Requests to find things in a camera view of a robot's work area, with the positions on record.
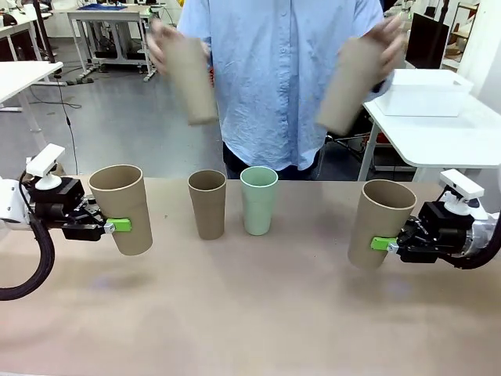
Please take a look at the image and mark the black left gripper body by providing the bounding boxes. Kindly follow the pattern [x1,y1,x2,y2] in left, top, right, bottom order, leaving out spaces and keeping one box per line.
[29,176,89,230]

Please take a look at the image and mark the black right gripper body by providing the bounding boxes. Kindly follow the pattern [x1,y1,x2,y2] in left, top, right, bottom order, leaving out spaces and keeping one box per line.
[415,201,477,256]

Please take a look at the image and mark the brown paper cup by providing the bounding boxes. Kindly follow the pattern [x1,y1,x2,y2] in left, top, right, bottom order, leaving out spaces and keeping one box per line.
[160,34,219,127]
[315,37,387,136]
[187,169,228,240]
[88,164,153,257]
[347,179,417,271]

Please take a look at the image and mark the mint green cup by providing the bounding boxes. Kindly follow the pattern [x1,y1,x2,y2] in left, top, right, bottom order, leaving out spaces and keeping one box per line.
[240,165,279,237]

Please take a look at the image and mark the white plastic basket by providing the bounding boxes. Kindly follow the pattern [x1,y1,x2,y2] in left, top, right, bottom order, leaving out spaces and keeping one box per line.
[376,68,474,118]

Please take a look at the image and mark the person's right hand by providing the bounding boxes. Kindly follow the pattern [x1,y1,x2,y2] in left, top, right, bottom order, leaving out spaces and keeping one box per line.
[147,17,185,79]

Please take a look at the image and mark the person's left hand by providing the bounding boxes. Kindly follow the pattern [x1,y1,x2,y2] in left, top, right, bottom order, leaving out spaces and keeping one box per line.
[362,15,408,85]

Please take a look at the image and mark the black stand with orange joints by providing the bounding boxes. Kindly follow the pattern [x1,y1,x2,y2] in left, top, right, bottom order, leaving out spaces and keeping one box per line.
[324,132,371,161]

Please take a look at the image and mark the white desk with legs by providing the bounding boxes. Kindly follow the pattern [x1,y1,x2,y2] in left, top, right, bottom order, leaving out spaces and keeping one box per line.
[0,61,64,134]

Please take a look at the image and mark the dark blue jeans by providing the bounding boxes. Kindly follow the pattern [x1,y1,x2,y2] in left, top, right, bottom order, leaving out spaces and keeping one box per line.
[222,140,328,182]

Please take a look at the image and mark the dark equipment under workbench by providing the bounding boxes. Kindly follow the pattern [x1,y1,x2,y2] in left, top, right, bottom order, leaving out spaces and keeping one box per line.
[92,21,144,60]

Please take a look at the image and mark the black stand pole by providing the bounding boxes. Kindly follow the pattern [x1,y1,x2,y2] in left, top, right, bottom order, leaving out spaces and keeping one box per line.
[33,0,67,86]

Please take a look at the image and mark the white desk with dark underside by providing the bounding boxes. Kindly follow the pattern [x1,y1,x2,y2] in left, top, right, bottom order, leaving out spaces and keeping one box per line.
[0,0,54,62]

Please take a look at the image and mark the black monitor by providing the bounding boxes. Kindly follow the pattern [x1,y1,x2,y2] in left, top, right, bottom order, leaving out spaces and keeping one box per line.
[405,12,450,71]

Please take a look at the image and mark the wooden shelf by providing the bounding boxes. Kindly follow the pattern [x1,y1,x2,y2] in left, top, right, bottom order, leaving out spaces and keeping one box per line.
[449,2,481,60]

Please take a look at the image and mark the grey metal workbench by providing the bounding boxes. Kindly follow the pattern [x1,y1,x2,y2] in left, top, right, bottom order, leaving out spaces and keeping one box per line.
[66,4,157,82]

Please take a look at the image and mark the person in blue shirt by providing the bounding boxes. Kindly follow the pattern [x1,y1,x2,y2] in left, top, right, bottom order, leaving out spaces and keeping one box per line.
[176,0,387,172]

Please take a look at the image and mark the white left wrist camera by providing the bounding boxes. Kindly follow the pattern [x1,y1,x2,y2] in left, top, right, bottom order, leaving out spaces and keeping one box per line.
[25,143,66,192]

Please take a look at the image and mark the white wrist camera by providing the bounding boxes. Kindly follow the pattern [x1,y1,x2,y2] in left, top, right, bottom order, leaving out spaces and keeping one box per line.
[25,143,66,192]
[438,168,485,215]

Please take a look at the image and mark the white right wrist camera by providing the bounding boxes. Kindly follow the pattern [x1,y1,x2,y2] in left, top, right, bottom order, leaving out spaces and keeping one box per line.
[438,168,485,215]

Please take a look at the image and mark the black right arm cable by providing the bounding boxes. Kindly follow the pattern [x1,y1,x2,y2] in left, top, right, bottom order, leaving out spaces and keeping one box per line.
[445,211,501,271]

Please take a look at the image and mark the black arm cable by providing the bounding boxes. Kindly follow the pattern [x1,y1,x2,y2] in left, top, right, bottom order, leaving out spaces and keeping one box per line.
[0,213,56,302]
[445,211,501,271]

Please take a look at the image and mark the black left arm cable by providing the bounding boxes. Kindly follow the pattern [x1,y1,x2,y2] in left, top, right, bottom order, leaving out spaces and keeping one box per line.
[0,213,56,302]

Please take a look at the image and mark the black floor cable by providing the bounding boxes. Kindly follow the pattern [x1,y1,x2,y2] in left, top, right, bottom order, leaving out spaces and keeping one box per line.
[57,78,82,176]

